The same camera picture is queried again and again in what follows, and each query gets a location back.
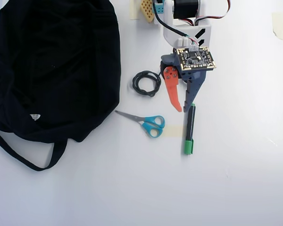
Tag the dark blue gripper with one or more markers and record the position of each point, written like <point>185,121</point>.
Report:
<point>190,83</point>

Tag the black fabric bag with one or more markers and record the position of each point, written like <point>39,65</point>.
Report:
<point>49,70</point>

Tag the green black marker pen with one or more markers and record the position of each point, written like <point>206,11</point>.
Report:
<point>189,127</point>

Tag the small masking tape strip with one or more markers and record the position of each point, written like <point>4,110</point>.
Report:
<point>173,131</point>

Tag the yellow perforated block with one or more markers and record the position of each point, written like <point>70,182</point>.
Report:
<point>147,11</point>

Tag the masking tape piece beside base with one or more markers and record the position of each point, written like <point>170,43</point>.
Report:
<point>134,10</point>

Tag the long masking tape piece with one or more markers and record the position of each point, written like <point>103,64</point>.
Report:
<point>278,24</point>

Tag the camera circuit board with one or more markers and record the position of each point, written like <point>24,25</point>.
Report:
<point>195,58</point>

